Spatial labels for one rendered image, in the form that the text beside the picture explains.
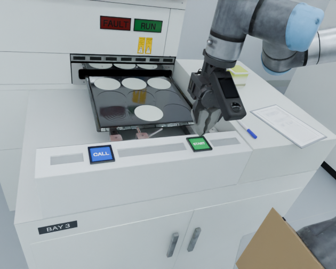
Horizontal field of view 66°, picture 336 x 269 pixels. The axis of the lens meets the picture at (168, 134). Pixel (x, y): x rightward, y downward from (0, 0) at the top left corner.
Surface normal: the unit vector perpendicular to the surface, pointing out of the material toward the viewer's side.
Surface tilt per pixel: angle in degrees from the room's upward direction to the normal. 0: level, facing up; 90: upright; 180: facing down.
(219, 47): 90
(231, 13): 92
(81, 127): 0
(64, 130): 0
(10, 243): 0
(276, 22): 86
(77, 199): 90
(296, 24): 75
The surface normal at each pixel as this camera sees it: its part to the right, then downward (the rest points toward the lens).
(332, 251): -0.30, -0.66
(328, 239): -0.37, -0.79
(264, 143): 0.16, -0.79
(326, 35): -0.32, -0.22
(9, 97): 0.33, 0.61
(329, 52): -0.20, 0.61
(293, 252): -0.92, 0.11
